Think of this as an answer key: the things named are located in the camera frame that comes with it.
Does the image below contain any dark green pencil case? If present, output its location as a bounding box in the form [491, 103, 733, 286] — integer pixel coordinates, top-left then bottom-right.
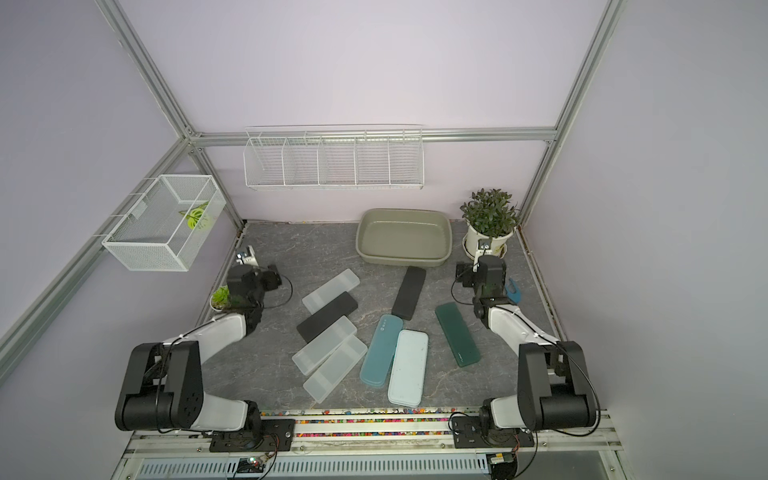
[435, 302, 481, 367]

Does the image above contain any black pencil case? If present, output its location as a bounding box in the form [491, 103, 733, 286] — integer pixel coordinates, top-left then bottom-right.
[391, 266, 426, 320]
[296, 292, 358, 343]

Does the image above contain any frosted clear pencil case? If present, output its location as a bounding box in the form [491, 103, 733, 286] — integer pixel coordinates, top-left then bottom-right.
[302, 269, 360, 314]
[303, 336, 368, 403]
[292, 316, 357, 376]

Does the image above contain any grey-green plastic storage box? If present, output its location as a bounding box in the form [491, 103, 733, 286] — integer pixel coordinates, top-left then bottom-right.
[355, 208, 453, 268]

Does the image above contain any frosted clear pencil case front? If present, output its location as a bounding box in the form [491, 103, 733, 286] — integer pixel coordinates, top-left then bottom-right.
[303, 336, 368, 403]

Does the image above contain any pale blue pencil case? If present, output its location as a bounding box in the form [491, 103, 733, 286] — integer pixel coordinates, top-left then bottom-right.
[387, 330, 429, 408]

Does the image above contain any teal pencil case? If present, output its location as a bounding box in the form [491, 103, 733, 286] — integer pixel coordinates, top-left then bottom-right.
[360, 314, 404, 388]

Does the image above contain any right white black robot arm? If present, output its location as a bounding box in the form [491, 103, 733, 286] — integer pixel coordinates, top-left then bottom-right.
[455, 255, 601, 436]

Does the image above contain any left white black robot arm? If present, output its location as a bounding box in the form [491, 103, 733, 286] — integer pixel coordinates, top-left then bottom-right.
[114, 264, 283, 438]

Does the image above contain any small potted succulent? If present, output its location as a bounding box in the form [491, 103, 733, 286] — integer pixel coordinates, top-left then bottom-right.
[209, 286, 232, 313]

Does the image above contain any large potted green plant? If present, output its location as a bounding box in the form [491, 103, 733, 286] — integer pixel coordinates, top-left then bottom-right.
[460, 188, 519, 258]

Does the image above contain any green leaf toy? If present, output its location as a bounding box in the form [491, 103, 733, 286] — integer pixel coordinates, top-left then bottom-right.
[179, 202, 212, 231]

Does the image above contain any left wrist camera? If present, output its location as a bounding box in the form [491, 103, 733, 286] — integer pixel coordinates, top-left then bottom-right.
[235, 245, 259, 268]

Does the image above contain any blue fork yellow handle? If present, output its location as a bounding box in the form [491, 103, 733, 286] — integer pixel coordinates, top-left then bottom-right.
[505, 278, 522, 305]

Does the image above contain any white mesh wall basket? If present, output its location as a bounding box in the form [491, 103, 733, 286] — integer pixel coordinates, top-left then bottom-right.
[102, 174, 226, 272]

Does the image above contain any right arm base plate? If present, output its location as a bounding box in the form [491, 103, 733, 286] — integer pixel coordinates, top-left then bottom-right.
[447, 412, 535, 450]

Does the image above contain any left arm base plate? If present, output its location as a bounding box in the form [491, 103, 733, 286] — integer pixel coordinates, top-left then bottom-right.
[209, 419, 296, 453]

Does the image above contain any white wire wall shelf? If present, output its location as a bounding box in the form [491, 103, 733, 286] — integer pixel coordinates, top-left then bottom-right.
[243, 124, 425, 190]

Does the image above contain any aluminium rail front frame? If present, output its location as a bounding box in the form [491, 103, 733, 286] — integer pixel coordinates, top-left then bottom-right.
[112, 407, 634, 479]

